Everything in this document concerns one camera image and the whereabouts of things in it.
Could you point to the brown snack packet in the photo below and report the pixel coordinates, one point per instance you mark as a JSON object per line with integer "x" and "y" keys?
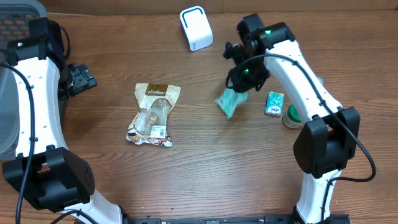
{"x": 155, "y": 102}

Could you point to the light green wipes packet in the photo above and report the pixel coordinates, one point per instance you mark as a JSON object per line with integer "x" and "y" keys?
{"x": 229, "y": 100}

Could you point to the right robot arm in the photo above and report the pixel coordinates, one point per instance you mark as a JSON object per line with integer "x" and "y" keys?
{"x": 329, "y": 134}

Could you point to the grey plastic mesh basket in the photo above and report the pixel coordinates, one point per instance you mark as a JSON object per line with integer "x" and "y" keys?
{"x": 9, "y": 109}

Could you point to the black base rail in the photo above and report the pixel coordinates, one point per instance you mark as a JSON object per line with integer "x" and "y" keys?
{"x": 217, "y": 220}

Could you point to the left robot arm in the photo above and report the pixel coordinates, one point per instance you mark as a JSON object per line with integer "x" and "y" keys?
{"x": 44, "y": 172}

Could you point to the small teal white packet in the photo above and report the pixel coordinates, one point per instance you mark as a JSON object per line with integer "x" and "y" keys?
{"x": 274, "y": 105}

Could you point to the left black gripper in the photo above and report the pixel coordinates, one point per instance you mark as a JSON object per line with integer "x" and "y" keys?
{"x": 83, "y": 78}

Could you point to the green lid white jar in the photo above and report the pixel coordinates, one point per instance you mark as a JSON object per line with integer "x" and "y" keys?
{"x": 291, "y": 118}

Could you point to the white barcode scanner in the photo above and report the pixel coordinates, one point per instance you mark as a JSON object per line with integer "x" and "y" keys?
{"x": 196, "y": 28}

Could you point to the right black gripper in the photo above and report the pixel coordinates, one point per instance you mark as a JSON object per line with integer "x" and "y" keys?
{"x": 244, "y": 86}

